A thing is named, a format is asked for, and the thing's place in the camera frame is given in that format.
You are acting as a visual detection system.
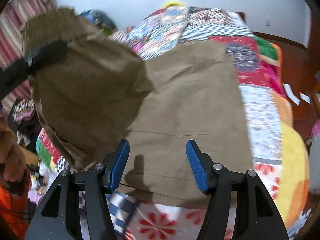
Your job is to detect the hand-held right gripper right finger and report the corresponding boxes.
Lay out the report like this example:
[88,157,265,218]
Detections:
[186,139,289,240]

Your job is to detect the colourful patchwork quilt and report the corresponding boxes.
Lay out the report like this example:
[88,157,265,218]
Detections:
[35,5,311,240]

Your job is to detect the orange garment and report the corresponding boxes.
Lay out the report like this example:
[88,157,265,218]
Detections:
[0,180,33,238]

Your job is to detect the striped red curtain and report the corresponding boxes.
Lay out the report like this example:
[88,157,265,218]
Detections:
[0,0,58,115]

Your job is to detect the yellow hoop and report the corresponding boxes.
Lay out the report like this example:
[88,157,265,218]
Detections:
[161,0,186,8]

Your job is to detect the white paper sheet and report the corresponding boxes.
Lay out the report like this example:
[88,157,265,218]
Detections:
[300,92,312,105]
[282,84,300,105]

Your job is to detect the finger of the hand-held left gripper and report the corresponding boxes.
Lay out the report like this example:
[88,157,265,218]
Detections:
[23,39,68,75]

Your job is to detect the pink item on floor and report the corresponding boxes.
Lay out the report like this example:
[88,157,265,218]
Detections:
[311,120,320,138]

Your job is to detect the green fleece cloth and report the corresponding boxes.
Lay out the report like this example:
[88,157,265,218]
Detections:
[252,36,278,61]

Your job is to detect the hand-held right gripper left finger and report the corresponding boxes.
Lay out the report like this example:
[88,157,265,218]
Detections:
[25,139,130,240]

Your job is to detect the person's left hand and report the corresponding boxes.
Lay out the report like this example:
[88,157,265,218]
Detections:
[0,119,27,184]

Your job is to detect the pile of clothes and bags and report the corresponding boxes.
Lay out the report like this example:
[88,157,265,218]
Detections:
[79,9,118,37]

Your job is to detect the olive green pants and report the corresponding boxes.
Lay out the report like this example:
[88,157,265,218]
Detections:
[21,7,255,209]

